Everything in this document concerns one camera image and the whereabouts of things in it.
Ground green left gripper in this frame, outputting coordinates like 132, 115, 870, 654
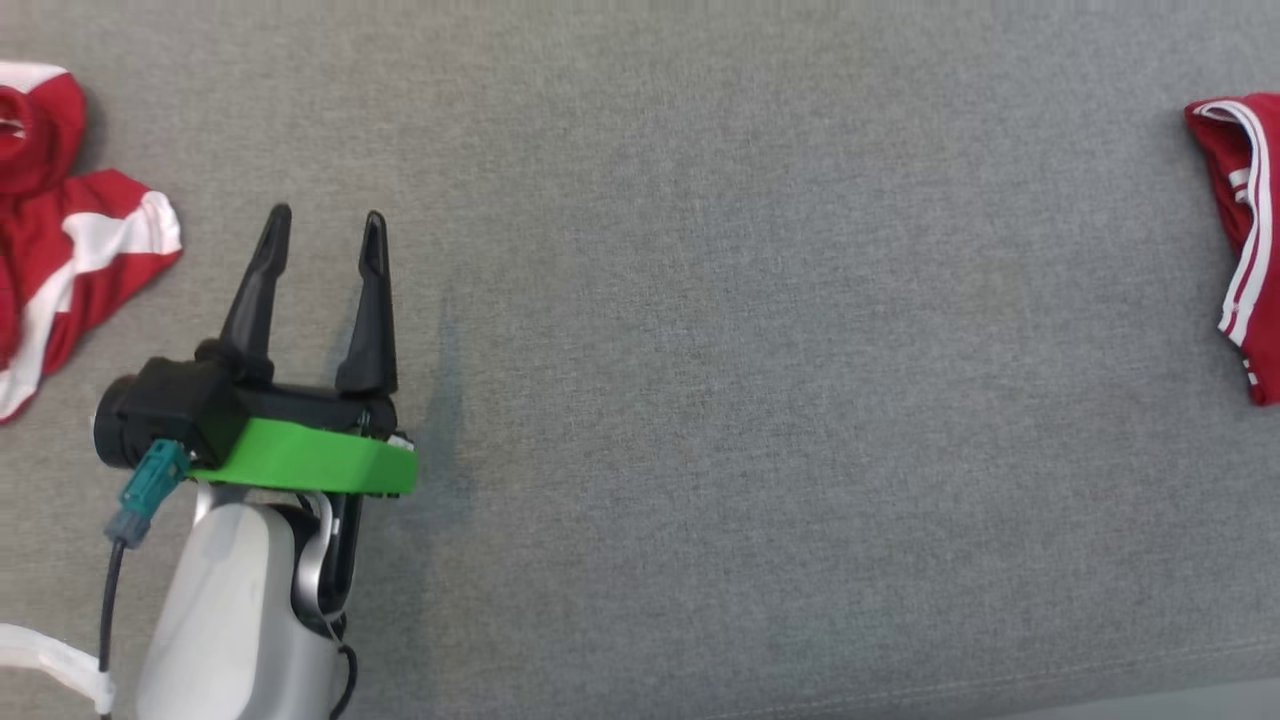
189, 203, 419, 499

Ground red white-striped shorts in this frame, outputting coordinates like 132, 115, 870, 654
0, 59, 185, 424

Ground red Bulls jersey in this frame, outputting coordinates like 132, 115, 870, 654
1184, 92, 1280, 409

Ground white tape tag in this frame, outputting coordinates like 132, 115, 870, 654
0, 621, 117, 717

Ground left teal-plug black cable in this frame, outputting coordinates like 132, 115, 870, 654
97, 439, 192, 683

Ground thin black left arm cables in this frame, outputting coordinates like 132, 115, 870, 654
324, 610, 360, 720

